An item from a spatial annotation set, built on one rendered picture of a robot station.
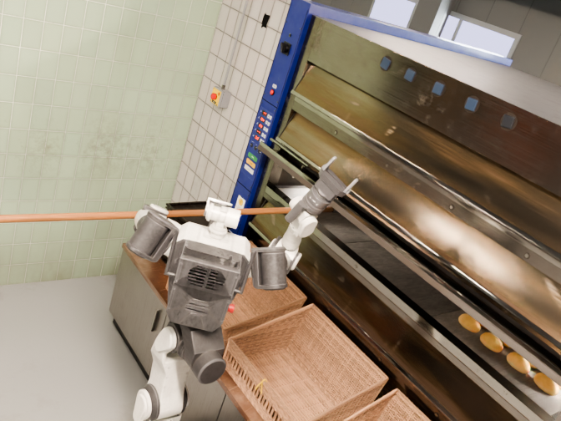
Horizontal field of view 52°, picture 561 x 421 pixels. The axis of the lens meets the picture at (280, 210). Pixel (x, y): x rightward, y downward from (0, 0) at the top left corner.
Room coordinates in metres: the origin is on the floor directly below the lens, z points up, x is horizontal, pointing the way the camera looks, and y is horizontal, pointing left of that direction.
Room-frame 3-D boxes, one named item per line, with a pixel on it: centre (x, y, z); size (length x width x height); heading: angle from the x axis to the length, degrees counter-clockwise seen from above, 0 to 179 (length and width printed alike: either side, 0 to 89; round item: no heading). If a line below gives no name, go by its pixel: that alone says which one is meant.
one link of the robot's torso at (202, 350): (1.74, 0.13, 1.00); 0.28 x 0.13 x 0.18; 43
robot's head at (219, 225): (1.81, 0.18, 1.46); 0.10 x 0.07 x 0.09; 98
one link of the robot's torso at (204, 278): (1.75, 0.18, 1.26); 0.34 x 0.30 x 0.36; 98
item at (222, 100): (3.39, 0.56, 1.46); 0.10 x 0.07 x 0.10; 44
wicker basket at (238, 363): (2.15, -0.33, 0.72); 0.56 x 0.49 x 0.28; 44
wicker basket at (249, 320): (2.58, 0.09, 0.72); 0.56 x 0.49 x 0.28; 44
